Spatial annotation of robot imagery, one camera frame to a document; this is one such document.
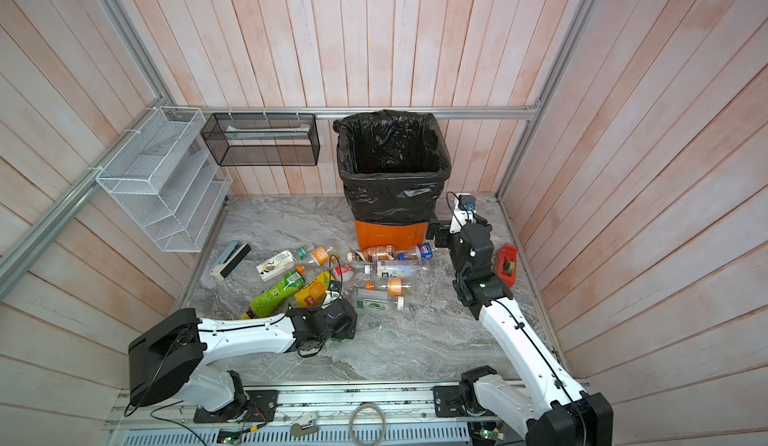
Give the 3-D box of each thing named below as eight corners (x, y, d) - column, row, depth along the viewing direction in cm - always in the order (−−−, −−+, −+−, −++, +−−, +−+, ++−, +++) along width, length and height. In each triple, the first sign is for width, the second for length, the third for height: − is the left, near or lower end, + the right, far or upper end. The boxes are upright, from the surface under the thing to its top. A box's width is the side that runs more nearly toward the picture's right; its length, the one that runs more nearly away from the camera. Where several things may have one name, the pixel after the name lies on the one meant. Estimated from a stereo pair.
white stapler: (211, 277, 99) (206, 271, 96) (238, 245, 108) (234, 239, 105) (225, 283, 98) (220, 277, 95) (251, 250, 106) (248, 243, 103)
